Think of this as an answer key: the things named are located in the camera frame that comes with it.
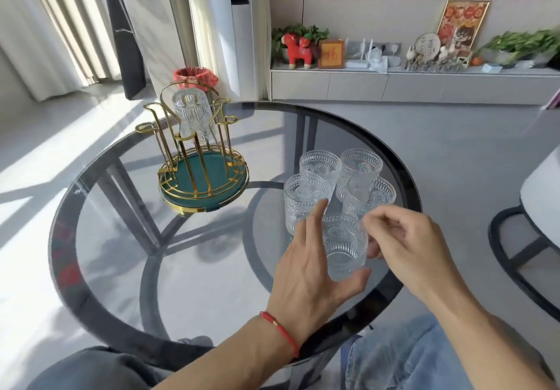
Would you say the person's right hand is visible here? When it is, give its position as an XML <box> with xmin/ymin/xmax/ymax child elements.
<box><xmin>362</xmin><ymin>204</ymin><xmax>473</xmax><ymax>312</ymax></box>

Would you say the person's left hand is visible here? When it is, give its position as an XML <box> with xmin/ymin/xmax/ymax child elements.
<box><xmin>264</xmin><ymin>198</ymin><xmax>373</xmax><ymax>351</ymax></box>

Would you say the gold and green cup rack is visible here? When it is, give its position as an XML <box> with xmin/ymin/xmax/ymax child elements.
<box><xmin>134</xmin><ymin>81</ymin><xmax>250</xmax><ymax>216</ymax></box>

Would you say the person's left leg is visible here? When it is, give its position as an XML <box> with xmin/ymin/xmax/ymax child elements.
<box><xmin>26</xmin><ymin>336</ymin><xmax>215</xmax><ymax>390</ymax></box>

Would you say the black chair with white seat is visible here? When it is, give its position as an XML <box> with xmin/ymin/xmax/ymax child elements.
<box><xmin>488</xmin><ymin>144</ymin><xmax>560</xmax><ymax>312</ymax></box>

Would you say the cluster of small figurines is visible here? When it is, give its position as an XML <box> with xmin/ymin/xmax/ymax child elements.
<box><xmin>401</xmin><ymin>46</ymin><xmax>473</xmax><ymax>73</ymax></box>

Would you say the crumpled white tissue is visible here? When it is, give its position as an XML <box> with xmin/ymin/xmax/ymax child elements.
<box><xmin>367</xmin><ymin>47</ymin><xmax>389</xmax><ymax>74</ymax></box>

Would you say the white router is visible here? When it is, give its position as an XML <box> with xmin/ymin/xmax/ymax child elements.
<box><xmin>345</xmin><ymin>38</ymin><xmax>375</xmax><ymax>69</ymax></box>

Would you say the round white decorative plate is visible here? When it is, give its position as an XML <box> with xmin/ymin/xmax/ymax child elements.
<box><xmin>413</xmin><ymin>32</ymin><xmax>442</xmax><ymax>60</ymax></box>

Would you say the small wooden framed picture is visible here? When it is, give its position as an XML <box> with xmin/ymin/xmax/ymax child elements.
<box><xmin>317</xmin><ymin>39</ymin><xmax>347</xmax><ymax>69</ymax></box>

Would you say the leafy green plant bowl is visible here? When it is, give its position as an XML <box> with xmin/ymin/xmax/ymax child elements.
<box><xmin>474</xmin><ymin>28</ymin><xmax>560</xmax><ymax>69</ymax></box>

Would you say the red horse figurine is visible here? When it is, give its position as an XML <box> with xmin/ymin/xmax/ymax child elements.
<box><xmin>281</xmin><ymin>33</ymin><xmax>317</xmax><ymax>70</ymax></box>

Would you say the gold framed picture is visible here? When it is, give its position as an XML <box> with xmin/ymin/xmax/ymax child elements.
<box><xmin>436</xmin><ymin>0</ymin><xmax>492</xmax><ymax>53</ymax></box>

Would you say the trash bin with red bag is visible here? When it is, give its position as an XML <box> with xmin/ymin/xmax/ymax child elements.
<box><xmin>173</xmin><ymin>67</ymin><xmax>219</xmax><ymax>93</ymax></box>

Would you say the white standing air conditioner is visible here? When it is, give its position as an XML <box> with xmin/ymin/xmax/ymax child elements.
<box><xmin>203</xmin><ymin>0</ymin><xmax>259</xmax><ymax>102</ymax></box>

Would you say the round black glass table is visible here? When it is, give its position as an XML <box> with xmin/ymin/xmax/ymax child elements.
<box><xmin>48</xmin><ymin>100</ymin><xmax>423</xmax><ymax>390</ymax></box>

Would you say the green potted plant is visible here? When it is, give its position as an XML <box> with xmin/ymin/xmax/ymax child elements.
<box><xmin>271</xmin><ymin>24</ymin><xmax>330</xmax><ymax>64</ymax></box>

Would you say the black marble slab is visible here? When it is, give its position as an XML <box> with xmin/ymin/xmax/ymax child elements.
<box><xmin>99</xmin><ymin>0</ymin><xmax>148</xmax><ymax>100</ymax></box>

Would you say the grey vertical pipe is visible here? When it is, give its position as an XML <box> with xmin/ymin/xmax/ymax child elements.
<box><xmin>160</xmin><ymin>0</ymin><xmax>200</xmax><ymax>71</ymax></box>

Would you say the beige curtain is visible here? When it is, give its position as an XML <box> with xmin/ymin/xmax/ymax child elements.
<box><xmin>26</xmin><ymin>0</ymin><xmax>121</xmax><ymax>86</ymax></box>

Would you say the white sheer curtain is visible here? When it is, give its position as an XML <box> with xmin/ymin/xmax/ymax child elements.
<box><xmin>0</xmin><ymin>0</ymin><xmax>88</xmax><ymax>102</ymax></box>

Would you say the red string bracelet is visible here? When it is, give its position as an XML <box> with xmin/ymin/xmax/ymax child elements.
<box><xmin>260</xmin><ymin>311</ymin><xmax>301</xmax><ymax>359</ymax></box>

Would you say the grey wall socket panel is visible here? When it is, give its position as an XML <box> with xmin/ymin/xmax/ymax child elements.
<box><xmin>345</xmin><ymin>40</ymin><xmax>403</xmax><ymax>55</ymax></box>

